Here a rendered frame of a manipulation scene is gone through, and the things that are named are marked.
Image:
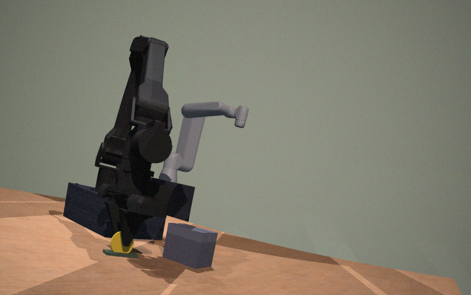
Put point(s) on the gold coin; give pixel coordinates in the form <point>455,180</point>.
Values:
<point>117,246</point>

